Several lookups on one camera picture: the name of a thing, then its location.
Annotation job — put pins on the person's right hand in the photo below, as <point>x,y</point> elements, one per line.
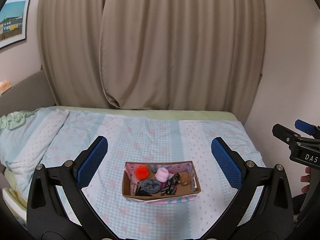
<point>306,179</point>

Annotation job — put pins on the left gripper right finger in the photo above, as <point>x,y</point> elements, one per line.
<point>230,162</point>

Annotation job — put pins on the orange green pompom scrunchie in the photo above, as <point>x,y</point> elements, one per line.
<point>143,172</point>

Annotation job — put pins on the framed wall picture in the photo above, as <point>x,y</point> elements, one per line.
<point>14,14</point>

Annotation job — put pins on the cardboard box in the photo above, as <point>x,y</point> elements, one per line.
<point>183,194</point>

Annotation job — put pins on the beige curtain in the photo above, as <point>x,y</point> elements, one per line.
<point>200,55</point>

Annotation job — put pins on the grey fuzzy scrunchie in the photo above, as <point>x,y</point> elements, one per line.
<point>150,186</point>

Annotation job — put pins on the green mattress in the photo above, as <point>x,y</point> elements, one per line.
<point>150,113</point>

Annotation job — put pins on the plain black scrunchie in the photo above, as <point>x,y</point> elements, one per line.
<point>142,193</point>

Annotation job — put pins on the black patterned scrunchie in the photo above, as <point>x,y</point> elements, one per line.
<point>170,186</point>

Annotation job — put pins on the grey headboard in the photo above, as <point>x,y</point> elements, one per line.
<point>28,95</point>

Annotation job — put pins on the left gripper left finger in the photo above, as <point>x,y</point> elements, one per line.
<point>88,161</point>

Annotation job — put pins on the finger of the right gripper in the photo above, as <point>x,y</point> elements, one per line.
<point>307,128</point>
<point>285,135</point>

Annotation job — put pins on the pink fluffy scrunchie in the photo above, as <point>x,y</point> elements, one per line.
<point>162,175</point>

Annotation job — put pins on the brown fluffy scrunchie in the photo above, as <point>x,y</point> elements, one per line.
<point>185,179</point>

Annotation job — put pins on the blue pink checkered blanket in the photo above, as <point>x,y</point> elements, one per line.
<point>154,141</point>

